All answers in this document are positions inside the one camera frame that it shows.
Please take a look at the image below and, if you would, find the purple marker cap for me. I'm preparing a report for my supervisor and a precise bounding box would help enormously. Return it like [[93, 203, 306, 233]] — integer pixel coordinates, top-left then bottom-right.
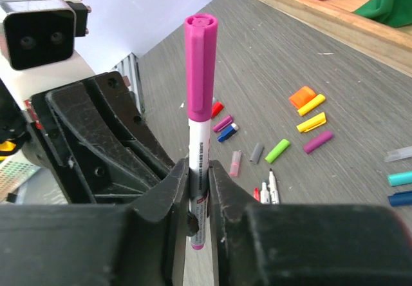
[[303, 130, 334, 154], [212, 115, 233, 133]]

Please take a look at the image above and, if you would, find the teal marker cap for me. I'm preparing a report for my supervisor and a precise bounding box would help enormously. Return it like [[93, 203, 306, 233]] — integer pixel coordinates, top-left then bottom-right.
[[388, 171, 412, 187]]

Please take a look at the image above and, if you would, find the orange highlighter cap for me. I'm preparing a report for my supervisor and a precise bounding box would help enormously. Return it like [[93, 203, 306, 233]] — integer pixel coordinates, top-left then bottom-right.
[[289, 86, 316, 109]]

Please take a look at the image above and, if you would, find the yellow marker cap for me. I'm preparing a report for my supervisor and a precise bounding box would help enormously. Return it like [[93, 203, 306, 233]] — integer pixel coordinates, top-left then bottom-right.
[[297, 94, 326, 117]]

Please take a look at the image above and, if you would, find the clear pink pen cap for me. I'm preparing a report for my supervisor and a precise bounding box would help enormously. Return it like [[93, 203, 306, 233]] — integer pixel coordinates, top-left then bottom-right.
[[229, 151, 242, 177]]

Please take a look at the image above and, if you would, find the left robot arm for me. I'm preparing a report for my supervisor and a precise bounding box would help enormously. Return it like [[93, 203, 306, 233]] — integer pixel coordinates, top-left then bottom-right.
[[1, 71, 174, 204]]

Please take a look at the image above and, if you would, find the red marker cap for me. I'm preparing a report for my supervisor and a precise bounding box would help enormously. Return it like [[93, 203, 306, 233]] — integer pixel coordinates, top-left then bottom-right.
[[211, 101, 224, 119]]

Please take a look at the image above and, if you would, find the green capped marker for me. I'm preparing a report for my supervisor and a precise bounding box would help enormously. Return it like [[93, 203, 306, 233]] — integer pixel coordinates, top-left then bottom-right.
[[268, 169, 280, 205]]

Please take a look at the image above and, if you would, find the grey capped white marker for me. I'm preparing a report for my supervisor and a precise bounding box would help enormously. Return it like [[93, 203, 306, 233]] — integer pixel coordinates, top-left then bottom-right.
[[260, 182, 271, 204]]

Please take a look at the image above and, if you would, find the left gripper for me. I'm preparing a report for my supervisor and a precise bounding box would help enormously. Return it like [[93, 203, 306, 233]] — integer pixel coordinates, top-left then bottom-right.
[[30, 71, 174, 204]]

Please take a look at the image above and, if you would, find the green marker cap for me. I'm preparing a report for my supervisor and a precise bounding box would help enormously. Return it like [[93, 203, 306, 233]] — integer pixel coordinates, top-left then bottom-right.
[[265, 139, 290, 164]]

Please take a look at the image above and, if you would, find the wooden clothes rack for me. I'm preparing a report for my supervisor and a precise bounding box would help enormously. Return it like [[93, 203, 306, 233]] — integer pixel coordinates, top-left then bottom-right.
[[258, 0, 411, 76]]

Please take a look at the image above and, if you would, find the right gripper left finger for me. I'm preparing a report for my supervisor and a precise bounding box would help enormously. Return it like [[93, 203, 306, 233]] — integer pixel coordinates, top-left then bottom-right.
[[1, 159, 189, 285]]

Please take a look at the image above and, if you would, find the pink pen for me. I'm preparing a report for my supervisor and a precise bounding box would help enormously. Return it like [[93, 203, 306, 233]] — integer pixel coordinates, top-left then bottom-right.
[[254, 187, 260, 202]]

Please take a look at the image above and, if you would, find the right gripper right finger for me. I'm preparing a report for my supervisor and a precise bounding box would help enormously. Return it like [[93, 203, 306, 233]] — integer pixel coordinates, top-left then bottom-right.
[[209, 160, 411, 285]]

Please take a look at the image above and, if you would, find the blue marker cap with eraser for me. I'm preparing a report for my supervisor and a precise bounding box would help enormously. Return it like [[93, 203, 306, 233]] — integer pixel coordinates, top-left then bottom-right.
[[217, 123, 239, 143]]

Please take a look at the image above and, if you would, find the green tank top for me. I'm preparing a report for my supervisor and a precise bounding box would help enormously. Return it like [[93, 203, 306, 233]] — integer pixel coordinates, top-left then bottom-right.
[[353, 0, 411, 28]]

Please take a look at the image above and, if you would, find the magenta marker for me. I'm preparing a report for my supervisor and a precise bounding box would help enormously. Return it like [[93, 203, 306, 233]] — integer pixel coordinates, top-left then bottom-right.
[[183, 14, 218, 250]]

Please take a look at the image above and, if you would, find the navy marker cap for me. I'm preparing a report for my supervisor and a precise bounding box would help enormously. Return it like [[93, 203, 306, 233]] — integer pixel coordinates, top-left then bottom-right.
[[388, 191, 412, 207]]

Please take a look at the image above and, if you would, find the yellow clip pen cap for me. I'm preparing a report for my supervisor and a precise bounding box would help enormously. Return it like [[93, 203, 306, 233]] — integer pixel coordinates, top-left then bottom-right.
[[296, 112, 327, 133]]

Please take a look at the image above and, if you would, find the white mesh basket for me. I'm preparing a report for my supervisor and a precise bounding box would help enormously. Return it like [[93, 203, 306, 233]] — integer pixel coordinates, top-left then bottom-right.
[[1, 152, 40, 202]]

